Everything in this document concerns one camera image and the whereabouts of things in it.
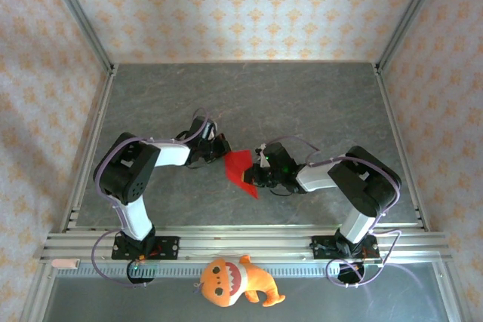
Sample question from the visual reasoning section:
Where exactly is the aluminium side rail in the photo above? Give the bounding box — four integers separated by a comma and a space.
373, 63, 429, 231
60, 69, 118, 232

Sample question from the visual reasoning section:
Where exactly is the aluminium cross rail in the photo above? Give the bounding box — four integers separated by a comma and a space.
39, 225, 452, 262

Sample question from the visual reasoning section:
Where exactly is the aluminium frame post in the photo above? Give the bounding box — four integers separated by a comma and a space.
40, 0, 116, 74
375, 0, 450, 72

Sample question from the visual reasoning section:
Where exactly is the black round cable port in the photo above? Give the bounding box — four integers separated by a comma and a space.
126, 261, 156, 286
338, 262, 366, 286

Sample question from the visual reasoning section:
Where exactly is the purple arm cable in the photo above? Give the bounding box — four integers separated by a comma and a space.
91, 106, 212, 288
263, 136, 403, 288

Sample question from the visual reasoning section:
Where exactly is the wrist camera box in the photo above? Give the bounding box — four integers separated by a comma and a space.
203, 121, 220, 141
255, 143, 272, 168

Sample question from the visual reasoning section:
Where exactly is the pink tag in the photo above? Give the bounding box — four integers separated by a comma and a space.
51, 258, 80, 269

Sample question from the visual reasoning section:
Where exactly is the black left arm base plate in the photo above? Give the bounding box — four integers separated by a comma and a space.
111, 236, 180, 262

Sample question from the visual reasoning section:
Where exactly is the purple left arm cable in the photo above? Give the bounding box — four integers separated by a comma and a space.
91, 106, 212, 288

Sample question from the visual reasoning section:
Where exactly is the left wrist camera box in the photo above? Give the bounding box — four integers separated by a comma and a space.
203, 121, 220, 141

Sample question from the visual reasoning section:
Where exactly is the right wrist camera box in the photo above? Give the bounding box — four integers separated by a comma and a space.
255, 143, 272, 168

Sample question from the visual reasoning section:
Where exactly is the slotted grey cable duct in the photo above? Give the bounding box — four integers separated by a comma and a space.
56, 261, 382, 278

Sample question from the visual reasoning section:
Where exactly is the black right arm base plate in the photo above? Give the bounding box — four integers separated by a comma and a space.
311, 235, 380, 262

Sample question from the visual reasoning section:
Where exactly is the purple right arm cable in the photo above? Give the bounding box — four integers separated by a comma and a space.
263, 136, 403, 288

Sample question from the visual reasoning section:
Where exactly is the orange shark plush toy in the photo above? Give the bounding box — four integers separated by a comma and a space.
198, 254, 287, 308

